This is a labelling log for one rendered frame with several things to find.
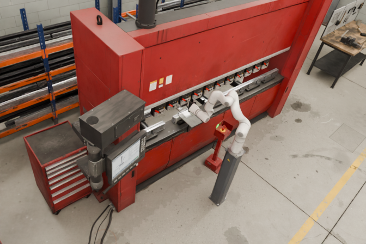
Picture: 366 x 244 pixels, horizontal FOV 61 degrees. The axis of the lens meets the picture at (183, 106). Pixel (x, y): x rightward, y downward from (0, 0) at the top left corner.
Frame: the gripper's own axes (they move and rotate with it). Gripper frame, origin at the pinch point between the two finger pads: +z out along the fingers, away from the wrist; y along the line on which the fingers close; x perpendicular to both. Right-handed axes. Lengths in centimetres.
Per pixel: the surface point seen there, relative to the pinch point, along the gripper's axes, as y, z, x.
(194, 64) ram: -41.6, 12.8, -20.3
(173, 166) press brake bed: 96, 6, 79
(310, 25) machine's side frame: -184, -3, 140
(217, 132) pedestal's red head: 15, -20, 70
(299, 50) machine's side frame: -152, -3, 166
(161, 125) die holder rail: 42.1, 13.8, 0.2
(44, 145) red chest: 120, 55, -98
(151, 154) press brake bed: 78, 2, 3
